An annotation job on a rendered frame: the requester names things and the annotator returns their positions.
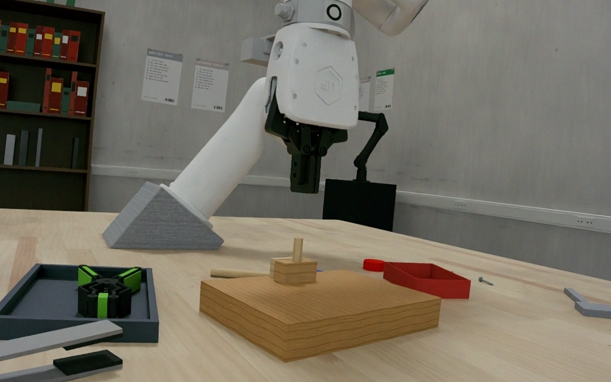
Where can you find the small light wooden block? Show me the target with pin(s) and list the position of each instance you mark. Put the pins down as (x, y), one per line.
(288, 271)

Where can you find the beige cylindrical rod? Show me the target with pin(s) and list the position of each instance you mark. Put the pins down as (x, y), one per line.
(232, 273)

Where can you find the red short cylinder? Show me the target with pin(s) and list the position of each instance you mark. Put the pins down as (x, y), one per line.
(374, 265)

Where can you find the flat wooden board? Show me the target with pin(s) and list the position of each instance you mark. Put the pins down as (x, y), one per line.
(339, 311)

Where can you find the light wooden dowel pin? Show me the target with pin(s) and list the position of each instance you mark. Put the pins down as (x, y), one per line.
(297, 249)

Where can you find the red shallow tray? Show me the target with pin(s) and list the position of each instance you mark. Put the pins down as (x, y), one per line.
(443, 283)

